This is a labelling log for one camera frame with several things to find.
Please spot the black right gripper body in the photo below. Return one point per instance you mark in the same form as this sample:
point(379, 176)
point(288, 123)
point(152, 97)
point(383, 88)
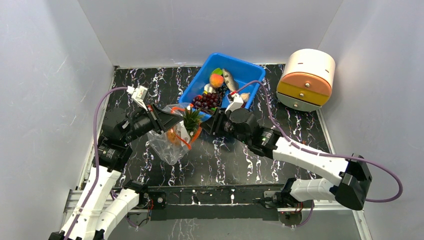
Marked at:
point(218, 122)

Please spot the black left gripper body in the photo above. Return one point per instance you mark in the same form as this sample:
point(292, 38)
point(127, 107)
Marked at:
point(141, 125)

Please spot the toy pineapple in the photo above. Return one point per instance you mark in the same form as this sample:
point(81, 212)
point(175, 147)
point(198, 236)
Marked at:
point(188, 130)

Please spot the clear zip top bag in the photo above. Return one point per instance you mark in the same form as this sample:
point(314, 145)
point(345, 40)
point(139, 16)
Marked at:
point(172, 145)

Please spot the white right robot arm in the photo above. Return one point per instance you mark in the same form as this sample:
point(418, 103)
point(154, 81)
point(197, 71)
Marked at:
point(346, 181)

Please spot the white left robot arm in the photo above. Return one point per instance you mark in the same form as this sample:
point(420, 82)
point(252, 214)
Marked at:
point(90, 219)

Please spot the dark red grape bunch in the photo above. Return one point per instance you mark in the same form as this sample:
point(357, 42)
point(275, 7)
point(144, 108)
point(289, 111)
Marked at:
point(207, 101)

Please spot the blue plastic bin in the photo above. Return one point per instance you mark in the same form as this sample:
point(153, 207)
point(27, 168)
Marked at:
point(242, 71)

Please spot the toy garlic bulb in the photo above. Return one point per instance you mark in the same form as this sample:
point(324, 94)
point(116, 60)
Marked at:
point(245, 96)

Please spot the toy fish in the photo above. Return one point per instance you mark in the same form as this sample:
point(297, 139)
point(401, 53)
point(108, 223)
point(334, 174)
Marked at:
point(229, 80)

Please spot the toy peach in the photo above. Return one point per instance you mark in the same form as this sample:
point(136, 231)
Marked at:
point(216, 80)

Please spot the round drawer cabinet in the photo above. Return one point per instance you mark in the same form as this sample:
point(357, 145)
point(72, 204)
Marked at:
point(306, 83)

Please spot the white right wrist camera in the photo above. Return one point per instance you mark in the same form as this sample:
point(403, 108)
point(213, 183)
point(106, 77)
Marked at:
point(235, 103)

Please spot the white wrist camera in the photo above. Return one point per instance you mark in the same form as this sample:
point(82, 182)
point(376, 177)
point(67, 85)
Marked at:
point(137, 95)
point(235, 103)

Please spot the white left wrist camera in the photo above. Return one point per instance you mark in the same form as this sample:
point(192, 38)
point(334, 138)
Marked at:
point(137, 95)

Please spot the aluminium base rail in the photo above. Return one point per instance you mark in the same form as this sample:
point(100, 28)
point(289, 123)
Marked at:
point(245, 201)

